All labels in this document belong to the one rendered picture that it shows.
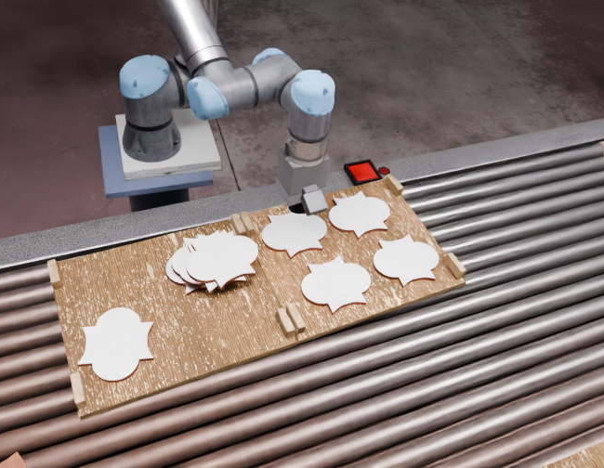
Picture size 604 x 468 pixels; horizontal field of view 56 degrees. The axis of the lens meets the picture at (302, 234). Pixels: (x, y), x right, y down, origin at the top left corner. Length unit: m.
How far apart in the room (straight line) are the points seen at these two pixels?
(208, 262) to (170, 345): 0.18
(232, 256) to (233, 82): 0.35
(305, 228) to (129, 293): 0.41
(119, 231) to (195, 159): 0.31
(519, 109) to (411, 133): 0.77
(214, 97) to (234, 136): 1.99
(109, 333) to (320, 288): 0.42
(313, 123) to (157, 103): 0.51
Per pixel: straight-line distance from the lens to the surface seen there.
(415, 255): 1.29
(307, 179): 1.12
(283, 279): 1.20
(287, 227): 1.28
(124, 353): 1.11
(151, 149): 1.48
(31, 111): 3.28
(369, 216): 1.34
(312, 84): 1.00
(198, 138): 1.57
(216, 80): 1.02
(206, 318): 1.14
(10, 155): 3.04
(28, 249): 1.34
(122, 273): 1.23
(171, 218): 1.34
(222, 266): 1.15
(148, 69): 1.42
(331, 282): 1.19
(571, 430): 1.23
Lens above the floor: 1.90
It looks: 49 degrees down
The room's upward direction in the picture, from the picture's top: 9 degrees clockwise
